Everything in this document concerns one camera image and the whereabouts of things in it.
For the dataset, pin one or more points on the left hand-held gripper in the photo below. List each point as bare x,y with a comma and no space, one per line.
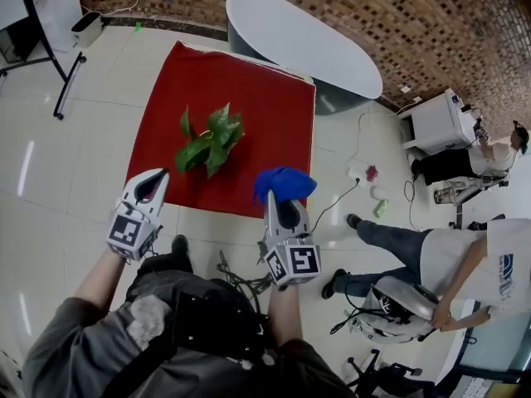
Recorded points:
124,232

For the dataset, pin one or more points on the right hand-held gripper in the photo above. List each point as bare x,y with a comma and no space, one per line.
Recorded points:
296,263

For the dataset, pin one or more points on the blue cloth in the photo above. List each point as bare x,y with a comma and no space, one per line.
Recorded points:
286,182

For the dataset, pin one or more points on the flower pot with green plant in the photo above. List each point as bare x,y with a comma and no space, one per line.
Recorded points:
213,139

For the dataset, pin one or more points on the person's left forearm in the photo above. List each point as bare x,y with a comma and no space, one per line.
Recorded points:
97,278

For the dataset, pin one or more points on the person's right forearm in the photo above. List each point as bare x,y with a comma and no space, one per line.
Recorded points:
284,313

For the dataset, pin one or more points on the person's black shoe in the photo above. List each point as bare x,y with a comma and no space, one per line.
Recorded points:
181,249

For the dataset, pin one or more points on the white power strip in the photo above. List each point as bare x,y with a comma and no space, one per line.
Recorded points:
355,176

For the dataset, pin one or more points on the light green floor object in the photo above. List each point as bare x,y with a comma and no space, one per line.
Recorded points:
381,208

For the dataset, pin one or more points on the small white floor object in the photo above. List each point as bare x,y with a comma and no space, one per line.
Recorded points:
378,192

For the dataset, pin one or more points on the pink floor object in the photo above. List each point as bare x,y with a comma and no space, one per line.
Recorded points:
372,173

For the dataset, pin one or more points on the red table cover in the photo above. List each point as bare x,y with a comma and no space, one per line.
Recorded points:
265,118

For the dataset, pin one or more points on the grey backpack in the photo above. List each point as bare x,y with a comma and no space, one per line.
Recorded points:
394,305

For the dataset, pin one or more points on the black wheeled board stand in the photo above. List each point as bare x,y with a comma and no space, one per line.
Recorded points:
62,77

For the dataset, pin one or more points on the person's dark clothed body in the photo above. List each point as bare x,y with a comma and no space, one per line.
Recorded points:
166,338

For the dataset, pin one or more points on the small green floor object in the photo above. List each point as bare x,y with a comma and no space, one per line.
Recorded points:
138,27

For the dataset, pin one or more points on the white cabinet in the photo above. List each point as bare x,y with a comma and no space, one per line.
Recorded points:
435,127

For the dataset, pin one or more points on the white oval table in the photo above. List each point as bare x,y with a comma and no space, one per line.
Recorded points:
298,40

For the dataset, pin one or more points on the black office chair base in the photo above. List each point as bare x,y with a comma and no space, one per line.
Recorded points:
386,373

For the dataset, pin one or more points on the white board panel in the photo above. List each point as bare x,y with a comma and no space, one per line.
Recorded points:
56,11

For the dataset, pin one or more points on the glass top desk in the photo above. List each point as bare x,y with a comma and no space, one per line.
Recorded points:
498,355

